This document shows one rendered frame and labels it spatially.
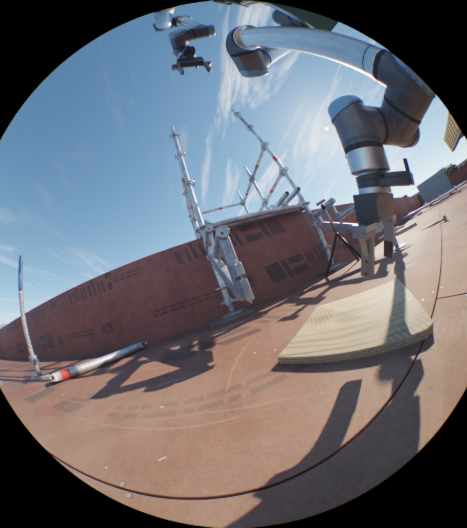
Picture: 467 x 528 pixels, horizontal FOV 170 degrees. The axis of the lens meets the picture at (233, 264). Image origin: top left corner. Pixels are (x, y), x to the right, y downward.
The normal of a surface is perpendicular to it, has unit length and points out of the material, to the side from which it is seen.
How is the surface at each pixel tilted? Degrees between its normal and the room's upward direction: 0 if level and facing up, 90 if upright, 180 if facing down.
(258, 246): 90
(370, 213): 90
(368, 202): 90
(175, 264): 90
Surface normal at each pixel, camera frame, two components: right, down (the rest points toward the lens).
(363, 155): -0.83, 0.35
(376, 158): -0.47, 0.36
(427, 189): -0.93, 0.31
